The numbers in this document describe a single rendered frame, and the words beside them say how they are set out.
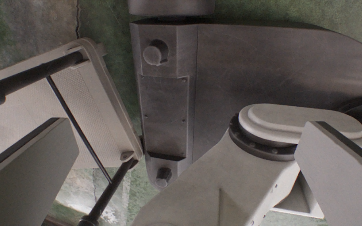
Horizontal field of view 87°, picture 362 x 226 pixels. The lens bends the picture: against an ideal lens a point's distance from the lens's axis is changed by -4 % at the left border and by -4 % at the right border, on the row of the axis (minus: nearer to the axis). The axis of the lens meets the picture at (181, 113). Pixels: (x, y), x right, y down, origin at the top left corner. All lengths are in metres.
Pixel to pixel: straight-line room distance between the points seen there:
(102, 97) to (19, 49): 0.52
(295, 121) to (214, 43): 0.22
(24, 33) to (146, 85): 0.59
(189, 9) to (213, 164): 0.29
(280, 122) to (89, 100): 0.46
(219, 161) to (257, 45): 0.25
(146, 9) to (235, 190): 0.36
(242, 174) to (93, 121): 0.44
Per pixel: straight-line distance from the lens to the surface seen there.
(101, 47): 0.59
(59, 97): 0.47
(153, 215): 0.22
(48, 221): 1.93
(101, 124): 0.61
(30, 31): 0.93
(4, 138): 0.98
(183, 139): 0.54
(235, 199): 0.28
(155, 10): 0.43
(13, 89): 0.41
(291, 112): 0.40
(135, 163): 0.63
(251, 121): 0.36
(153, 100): 0.50
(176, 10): 0.43
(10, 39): 1.02
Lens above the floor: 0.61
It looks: 57 degrees down
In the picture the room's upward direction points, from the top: 156 degrees counter-clockwise
